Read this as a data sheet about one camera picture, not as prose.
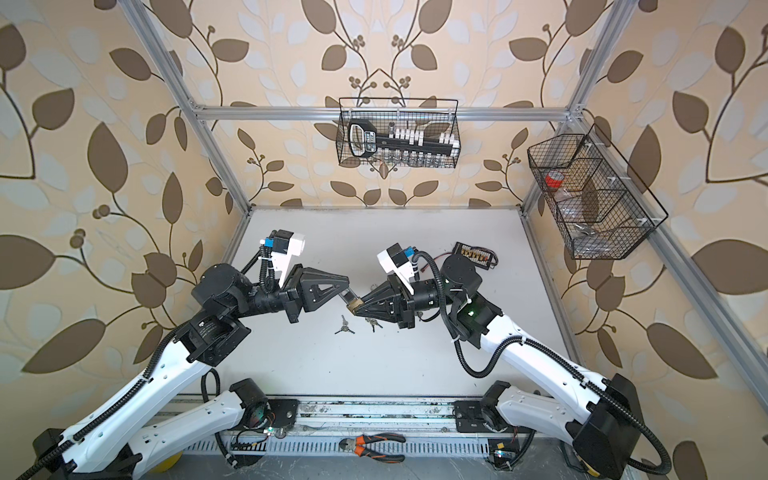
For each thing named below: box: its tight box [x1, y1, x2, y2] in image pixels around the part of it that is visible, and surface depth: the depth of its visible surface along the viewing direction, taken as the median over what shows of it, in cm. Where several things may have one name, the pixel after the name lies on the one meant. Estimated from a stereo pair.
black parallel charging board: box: [453, 242, 499, 270], surface depth 108 cm
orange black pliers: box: [339, 432, 406, 463], surface depth 72 cm
